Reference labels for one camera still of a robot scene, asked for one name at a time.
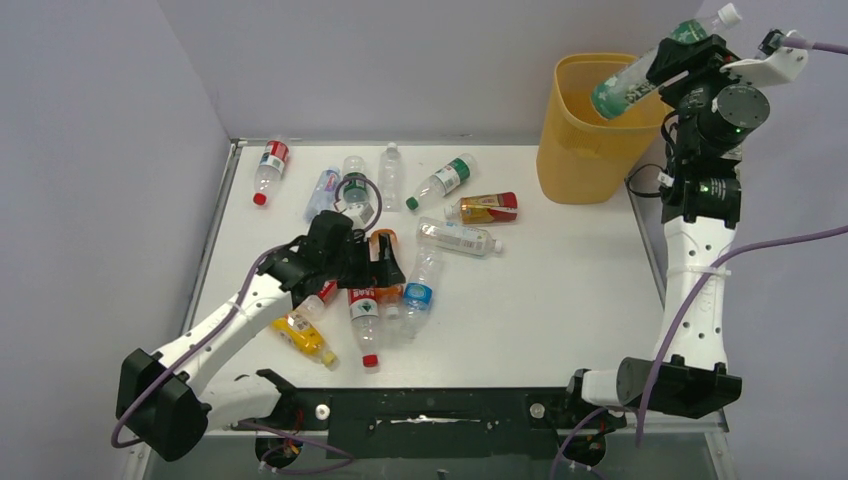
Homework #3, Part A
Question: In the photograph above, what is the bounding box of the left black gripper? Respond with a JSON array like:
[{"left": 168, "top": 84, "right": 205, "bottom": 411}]
[{"left": 324, "top": 234, "right": 404, "bottom": 290}]

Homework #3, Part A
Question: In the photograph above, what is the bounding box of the green tinted bottle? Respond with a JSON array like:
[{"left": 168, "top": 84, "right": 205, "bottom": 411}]
[{"left": 590, "top": 3, "right": 742, "bottom": 120}]

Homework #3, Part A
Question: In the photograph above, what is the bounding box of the amber tea bottle red label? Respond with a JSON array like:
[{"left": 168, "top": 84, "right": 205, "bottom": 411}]
[{"left": 443, "top": 192, "right": 518, "bottom": 225}]

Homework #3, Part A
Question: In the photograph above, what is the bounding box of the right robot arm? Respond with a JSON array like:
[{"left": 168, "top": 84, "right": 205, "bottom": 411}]
[{"left": 562, "top": 34, "right": 770, "bottom": 427}]

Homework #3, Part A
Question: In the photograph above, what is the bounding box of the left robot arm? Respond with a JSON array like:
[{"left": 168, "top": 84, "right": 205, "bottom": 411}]
[{"left": 111, "top": 211, "right": 406, "bottom": 461}]

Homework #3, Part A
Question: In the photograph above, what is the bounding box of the yellow plastic waste bin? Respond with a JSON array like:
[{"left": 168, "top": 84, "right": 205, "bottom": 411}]
[{"left": 536, "top": 53, "right": 670, "bottom": 205}]

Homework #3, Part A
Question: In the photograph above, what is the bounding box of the orange soda bottle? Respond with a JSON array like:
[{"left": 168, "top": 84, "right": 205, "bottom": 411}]
[{"left": 369, "top": 229, "right": 404, "bottom": 321}]

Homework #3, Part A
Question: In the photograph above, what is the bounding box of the red label bottle red cap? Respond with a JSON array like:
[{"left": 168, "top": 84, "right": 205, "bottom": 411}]
[{"left": 347, "top": 288, "right": 380, "bottom": 368}]

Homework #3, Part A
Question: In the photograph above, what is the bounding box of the clear bottle dark green label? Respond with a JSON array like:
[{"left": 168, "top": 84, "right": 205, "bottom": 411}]
[{"left": 342, "top": 155, "right": 370, "bottom": 204}]

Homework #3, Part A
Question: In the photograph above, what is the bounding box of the red label bottle left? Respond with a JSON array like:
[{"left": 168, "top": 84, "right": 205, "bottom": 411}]
[{"left": 291, "top": 281, "right": 338, "bottom": 323}]

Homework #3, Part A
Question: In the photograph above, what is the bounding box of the clear bottle blue purple label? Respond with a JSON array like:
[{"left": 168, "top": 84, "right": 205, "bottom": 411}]
[{"left": 303, "top": 167, "right": 341, "bottom": 222}]

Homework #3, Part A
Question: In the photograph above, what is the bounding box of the clear unlabelled bottle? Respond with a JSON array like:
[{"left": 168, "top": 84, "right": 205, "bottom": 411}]
[{"left": 377, "top": 142, "right": 403, "bottom": 212}]

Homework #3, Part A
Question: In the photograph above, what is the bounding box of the yellow juice bottle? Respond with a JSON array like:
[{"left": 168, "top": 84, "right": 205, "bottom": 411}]
[{"left": 270, "top": 313, "right": 338, "bottom": 368}]

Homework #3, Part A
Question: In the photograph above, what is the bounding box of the clear bottle green white label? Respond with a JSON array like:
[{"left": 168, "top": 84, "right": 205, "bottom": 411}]
[{"left": 404, "top": 153, "right": 478, "bottom": 212}]

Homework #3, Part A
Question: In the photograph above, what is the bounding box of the clear bottle red label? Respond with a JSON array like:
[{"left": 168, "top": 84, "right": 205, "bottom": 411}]
[{"left": 252, "top": 140, "right": 289, "bottom": 207}]

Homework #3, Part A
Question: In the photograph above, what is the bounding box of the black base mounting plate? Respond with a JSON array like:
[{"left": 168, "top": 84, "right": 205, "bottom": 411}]
[{"left": 256, "top": 387, "right": 627, "bottom": 461}]

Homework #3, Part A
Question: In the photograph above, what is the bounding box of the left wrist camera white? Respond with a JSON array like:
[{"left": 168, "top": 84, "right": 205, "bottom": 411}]
[{"left": 342, "top": 202, "right": 374, "bottom": 229}]

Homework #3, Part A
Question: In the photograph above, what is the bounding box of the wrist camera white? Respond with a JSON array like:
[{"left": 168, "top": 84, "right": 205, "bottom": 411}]
[
  {"left": 720, "top": 29, "right": 812, "bottom": 89},
  {"left": 342, "top": 202, "right": 374, "bottom": 229}
]

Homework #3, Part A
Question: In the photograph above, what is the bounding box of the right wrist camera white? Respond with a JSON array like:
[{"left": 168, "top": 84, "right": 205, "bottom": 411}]
[{"left": 720, "top": 29, "right": 812, "bottom": 89}]

